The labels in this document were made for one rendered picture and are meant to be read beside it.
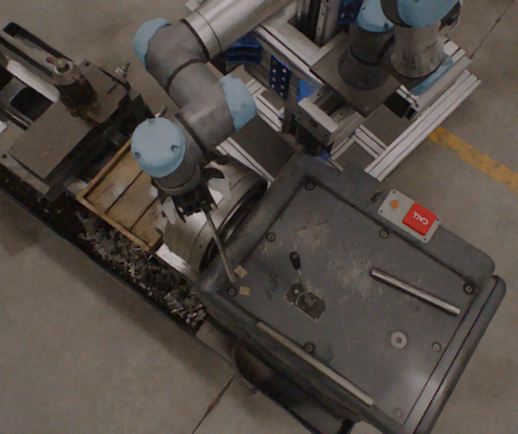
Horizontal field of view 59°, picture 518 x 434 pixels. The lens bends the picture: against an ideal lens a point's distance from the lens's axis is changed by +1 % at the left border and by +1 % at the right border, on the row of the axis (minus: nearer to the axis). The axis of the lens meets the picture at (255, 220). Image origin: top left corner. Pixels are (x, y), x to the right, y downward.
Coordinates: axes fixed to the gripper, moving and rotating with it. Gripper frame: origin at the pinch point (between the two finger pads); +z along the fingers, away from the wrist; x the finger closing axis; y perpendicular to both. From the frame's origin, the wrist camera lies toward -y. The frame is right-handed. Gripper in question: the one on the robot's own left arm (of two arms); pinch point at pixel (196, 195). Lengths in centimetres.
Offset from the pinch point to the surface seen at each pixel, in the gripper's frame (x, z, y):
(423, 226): 45, 13, 24
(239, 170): 11.1, 17.5, -7.4
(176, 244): -11.0, 19.9, 3.6
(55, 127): -36, 39, -52
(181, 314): -28, 77, 15
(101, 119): -21, 35, -46
